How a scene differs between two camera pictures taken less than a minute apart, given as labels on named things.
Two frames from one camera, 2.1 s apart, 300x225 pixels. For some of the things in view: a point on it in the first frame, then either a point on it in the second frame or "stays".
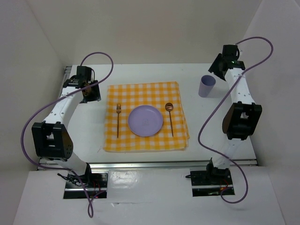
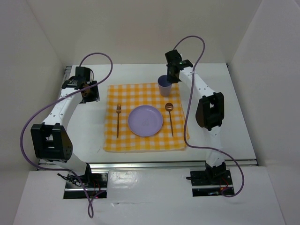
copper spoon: x=168 y=107 stays
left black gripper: x=95 y=96 stays
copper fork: x=118 y=110 stays
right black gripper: x=214 y=67 -> x=170 y=79
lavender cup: x=206 y=84 -> x=164 y=87
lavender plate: x=145 y=120 stays
